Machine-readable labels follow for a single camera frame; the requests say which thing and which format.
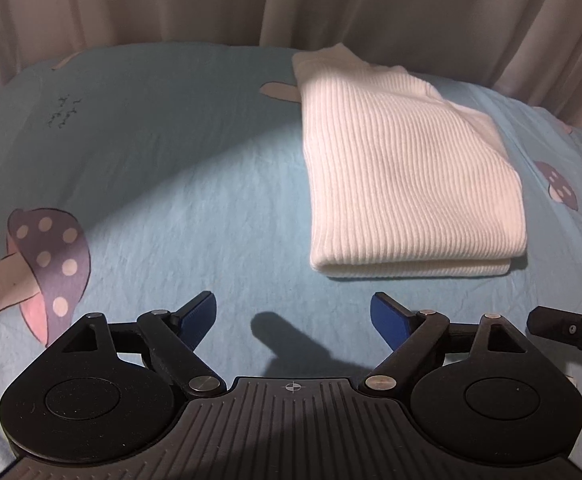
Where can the beige curtain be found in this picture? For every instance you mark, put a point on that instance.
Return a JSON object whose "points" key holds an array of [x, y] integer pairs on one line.
{"points": [[221, 0]]}

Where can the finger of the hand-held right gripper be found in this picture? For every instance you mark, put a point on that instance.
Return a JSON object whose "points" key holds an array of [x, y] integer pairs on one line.
{"points": [[566, 329]]}

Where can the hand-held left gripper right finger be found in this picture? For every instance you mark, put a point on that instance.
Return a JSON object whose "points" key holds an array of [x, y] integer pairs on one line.
{"points": [[390, 321]]}

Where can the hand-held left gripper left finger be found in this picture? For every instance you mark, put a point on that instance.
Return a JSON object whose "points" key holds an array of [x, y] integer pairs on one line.
{"points": [[198, 319]]}

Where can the blue mushroom print bed sheet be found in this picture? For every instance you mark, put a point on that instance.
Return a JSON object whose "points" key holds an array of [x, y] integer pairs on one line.
{"points": [[171, 185]]}

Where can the white ribbed knit sweater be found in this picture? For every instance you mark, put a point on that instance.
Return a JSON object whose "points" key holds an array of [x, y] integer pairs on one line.
{"points": [[401, 175]]}

